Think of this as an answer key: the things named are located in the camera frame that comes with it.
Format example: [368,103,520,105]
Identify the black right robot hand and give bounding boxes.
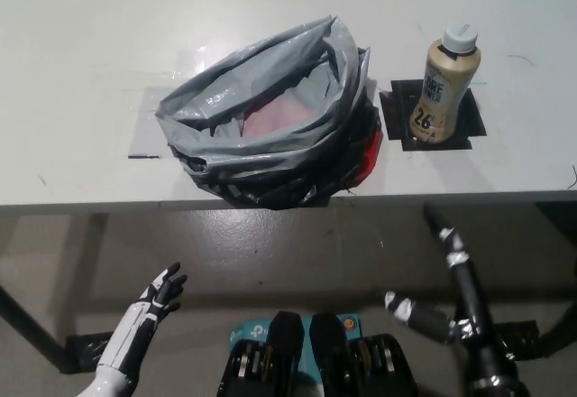
[382,204,511,363]

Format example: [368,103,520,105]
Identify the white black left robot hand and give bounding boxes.
[97,261,188,378]

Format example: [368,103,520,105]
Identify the beige protein shake bottle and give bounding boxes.
[408,23,482,143]

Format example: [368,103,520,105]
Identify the red item in bag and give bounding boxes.
[358,130,385,180]

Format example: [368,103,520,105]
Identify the grey plastic bag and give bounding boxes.
[153,13,385,211]

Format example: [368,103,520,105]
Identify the black table leg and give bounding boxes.
[0,279,67,365]

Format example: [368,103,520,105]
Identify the teal tp-link box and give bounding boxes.
[227,310,362,397]

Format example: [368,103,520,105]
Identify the black tape square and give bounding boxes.
[378,79,489,152]

